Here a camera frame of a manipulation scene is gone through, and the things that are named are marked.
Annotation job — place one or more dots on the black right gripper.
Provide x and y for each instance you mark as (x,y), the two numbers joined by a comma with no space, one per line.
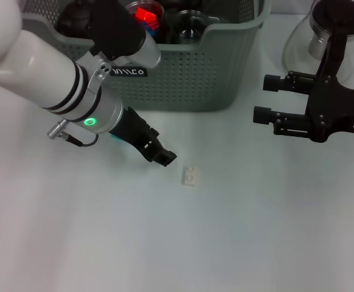
(332,109)

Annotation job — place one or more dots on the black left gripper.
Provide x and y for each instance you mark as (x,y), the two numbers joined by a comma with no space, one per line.
(134,130)

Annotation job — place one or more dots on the white building brick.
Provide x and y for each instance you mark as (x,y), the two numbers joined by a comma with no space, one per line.
(189,175)

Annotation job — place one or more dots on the glass jar with bricks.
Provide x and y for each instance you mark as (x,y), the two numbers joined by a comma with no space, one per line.
(160,18)

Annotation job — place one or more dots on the orange-red sloped brick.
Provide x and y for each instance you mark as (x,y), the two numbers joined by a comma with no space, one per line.
(145,14)

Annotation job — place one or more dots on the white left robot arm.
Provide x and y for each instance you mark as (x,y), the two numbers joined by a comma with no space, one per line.
(28,67)

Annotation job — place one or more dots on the grey perforated storage bin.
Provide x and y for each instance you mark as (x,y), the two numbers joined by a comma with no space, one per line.
(219,76)

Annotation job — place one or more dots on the dark clay teapot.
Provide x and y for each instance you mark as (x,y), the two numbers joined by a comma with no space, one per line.
(73,18)

